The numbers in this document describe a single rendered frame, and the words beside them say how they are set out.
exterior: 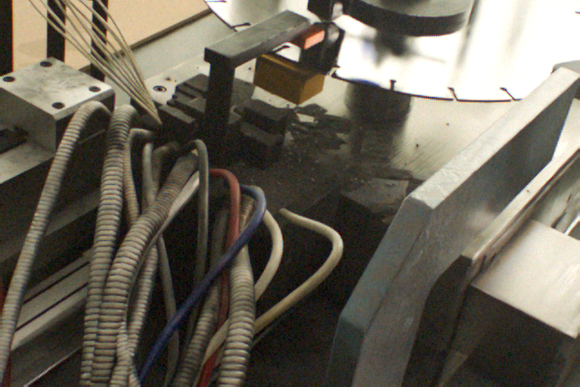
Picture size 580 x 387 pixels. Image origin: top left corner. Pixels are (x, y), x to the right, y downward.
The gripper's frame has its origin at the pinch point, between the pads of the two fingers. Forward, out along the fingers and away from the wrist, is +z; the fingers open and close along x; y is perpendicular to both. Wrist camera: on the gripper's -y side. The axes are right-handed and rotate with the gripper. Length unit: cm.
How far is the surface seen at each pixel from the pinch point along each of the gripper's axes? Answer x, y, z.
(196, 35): 16, 10, 51
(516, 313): -8.0, -8.2, 0.8
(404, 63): 10.5, -8.9, 5.1
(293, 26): 15.0, -16.9, 6.8
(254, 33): 15.2, -19.9, 7.2
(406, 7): 14.1, -3.0, 8.8
